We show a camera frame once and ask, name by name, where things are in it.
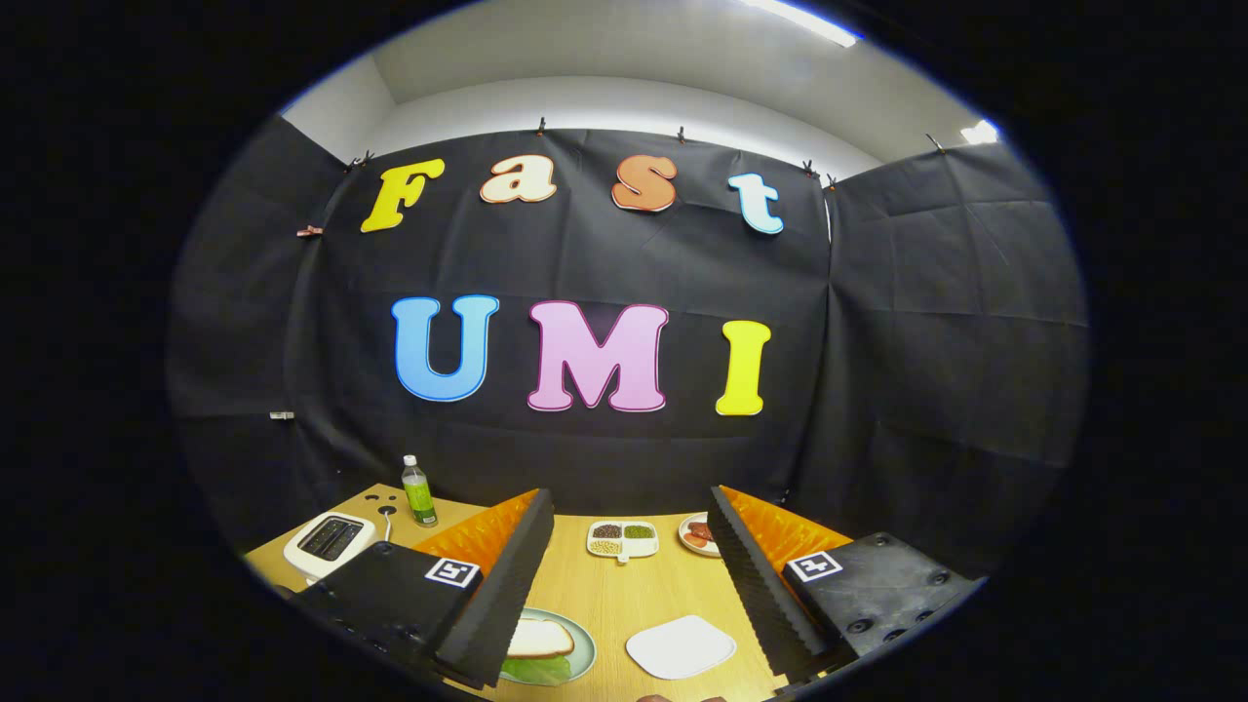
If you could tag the white toaster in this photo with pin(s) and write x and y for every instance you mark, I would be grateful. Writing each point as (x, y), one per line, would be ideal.
(307, 558)

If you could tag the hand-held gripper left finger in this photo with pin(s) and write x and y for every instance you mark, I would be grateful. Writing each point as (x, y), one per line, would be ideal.
(507, 595)

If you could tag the brown meat slice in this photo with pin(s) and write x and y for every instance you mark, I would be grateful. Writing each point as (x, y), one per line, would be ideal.
(702, 529)

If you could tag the white oval plate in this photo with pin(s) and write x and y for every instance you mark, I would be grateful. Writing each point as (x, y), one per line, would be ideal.
(694, 550)

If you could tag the green lettuce leaf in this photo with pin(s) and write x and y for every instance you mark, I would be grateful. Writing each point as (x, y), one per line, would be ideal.
(541, 670)

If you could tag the white divided bean dish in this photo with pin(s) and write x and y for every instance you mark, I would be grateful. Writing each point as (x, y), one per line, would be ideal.
(624, 551)

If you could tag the plain toast bread slice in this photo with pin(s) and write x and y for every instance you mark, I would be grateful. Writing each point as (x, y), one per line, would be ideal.
(541, 639)

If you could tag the orange-red food slice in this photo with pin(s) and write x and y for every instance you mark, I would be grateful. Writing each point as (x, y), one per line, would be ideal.
(694, 540)

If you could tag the white square plate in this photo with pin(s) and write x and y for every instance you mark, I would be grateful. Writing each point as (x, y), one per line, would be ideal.
(682, 648)

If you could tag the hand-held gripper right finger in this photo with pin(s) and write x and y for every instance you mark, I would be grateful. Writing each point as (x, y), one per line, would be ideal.
(756, 590)

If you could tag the pale green round plate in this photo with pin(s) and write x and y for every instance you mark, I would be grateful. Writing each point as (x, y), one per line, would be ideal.
(583, 643)

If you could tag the green label drink bottle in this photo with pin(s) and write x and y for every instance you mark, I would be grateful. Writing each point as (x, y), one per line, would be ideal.
(420, 497)

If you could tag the black backdrop cloth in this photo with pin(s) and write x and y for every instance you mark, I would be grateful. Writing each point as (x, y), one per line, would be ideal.
(634, 458)

